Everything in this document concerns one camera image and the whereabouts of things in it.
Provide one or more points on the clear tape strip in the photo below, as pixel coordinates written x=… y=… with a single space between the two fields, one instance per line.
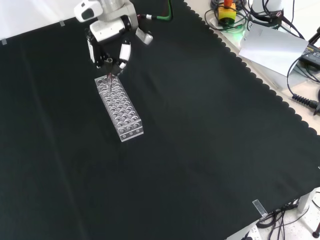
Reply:
x=61 y=23
x=3 y=41

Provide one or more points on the white table leg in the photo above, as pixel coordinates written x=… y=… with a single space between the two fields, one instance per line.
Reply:
x=306 y=200

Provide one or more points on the white power strip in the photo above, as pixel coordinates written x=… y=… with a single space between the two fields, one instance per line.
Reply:
x=251 y=232

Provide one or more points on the black power adapter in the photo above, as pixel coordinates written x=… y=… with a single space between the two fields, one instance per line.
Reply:
x=312 y=53

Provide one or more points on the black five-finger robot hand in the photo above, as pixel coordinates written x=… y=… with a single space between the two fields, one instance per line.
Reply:
x=107 y=31

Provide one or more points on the yellow emergency stop button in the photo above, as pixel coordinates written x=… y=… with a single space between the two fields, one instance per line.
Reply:
x=227 y=12

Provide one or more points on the clear glass test tube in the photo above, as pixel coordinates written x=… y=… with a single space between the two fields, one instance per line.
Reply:
x=109 y=80

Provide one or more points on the black bench cloth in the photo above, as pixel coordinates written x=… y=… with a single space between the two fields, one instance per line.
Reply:
x=175 y=137

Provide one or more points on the clear plastic test tube rack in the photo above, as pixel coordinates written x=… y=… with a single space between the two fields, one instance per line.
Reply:
x=122 y=112

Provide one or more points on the black tripod leg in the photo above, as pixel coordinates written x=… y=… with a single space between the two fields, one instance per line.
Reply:
x=315 y=35

